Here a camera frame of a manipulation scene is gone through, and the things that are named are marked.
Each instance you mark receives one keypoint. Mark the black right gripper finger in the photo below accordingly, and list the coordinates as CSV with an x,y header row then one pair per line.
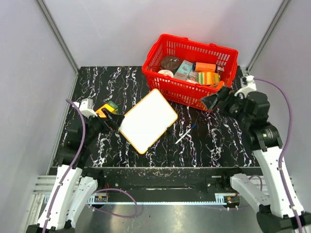
x,y
212,102
225,91

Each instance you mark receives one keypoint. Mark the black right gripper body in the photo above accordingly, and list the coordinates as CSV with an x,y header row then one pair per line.
x,y
233,107

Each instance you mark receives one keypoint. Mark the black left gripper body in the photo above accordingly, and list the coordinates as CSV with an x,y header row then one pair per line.
x,y
97,124

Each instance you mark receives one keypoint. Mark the white marker blue cap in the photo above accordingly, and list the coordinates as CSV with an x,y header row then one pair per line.
x,y
186,133

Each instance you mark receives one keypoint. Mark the white board yellow frame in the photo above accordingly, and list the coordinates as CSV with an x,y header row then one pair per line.
x,y
147,121

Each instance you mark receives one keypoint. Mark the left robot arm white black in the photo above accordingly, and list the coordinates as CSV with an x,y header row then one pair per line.
x,y
75,182

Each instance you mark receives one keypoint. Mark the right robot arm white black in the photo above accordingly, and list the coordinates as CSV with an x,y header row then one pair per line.
x,y
280,209

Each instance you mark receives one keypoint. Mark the orange green sponge pack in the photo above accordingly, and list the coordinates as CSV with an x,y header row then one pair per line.
x,y
109,106

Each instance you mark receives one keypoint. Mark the red plastic shopping basket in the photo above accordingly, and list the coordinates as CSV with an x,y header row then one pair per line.
x,y
183,92

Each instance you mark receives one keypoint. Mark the striped sponge pack in basket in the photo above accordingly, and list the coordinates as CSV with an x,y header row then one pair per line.
x,y
208,78

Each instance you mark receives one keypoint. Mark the orange bottle blue cap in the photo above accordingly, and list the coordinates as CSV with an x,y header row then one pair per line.
x,y
203,67

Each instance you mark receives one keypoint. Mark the teal white small box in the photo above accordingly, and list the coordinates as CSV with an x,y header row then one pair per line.
x,y
184,70

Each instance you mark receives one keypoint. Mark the pink white round item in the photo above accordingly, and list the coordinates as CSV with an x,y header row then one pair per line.
x,y
166,73

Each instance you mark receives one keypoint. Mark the brown round chocolate item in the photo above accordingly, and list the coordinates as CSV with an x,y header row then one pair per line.
x,y
170,63

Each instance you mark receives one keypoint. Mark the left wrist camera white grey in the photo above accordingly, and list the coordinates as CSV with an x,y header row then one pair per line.
x,y
86,108

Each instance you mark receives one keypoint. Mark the wrist camera white grey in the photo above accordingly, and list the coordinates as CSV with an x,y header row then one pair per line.
x,y
86,108
249,86

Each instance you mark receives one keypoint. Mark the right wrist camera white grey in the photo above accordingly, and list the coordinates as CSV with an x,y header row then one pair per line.
x,y
249,86

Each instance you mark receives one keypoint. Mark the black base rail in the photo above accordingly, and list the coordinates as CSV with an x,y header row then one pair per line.
x,y
166,184

